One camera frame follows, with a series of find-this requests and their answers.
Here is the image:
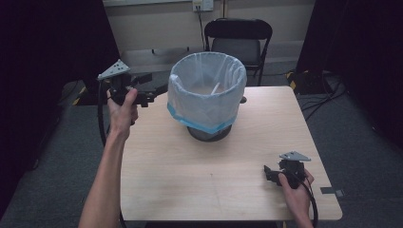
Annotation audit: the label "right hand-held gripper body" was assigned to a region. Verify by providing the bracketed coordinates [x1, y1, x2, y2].
[277, 150, 312, 190]

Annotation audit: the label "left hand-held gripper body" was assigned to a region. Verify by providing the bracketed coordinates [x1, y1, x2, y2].
[97, 58, 141, 107]

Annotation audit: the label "trash bin with plastic liner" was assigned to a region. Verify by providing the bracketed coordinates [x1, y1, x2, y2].
[166, 51, 248, 135]

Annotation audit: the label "grey trash bin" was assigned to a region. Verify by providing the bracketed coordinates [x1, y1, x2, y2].
[186, 95, 248, 143]

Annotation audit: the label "person's right hand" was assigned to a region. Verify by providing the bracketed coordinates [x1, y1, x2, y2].
[278, 170, 316, 220]

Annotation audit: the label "person's left hand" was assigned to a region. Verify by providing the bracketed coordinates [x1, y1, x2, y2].
[106, 87, 140, 138]

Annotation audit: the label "black stand base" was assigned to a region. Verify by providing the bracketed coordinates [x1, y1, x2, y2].
[72, 77, 118, 106]
[286, 69, 335, 96]

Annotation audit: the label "grey tape strip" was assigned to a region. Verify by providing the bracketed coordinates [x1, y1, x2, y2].
[319, 186, 345, 199]

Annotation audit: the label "black curtain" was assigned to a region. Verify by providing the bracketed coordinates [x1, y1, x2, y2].
[0, 0, 128, 219]
[294, 0, 403, 151]

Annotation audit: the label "black folding chair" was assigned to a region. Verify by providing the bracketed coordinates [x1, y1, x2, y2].
[203, 17, 274, 87]

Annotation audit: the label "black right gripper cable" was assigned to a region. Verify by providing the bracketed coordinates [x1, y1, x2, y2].
[296, 176, 319, 228]

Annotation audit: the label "black power cable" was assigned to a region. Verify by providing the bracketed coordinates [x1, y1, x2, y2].
[197, 9, 207, 51]

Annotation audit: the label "black floor cables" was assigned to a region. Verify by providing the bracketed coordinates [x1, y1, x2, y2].
[297, 73, 348, 122]

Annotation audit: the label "white wall outlet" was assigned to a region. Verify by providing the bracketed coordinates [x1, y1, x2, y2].
[192, 0, 215, 13]

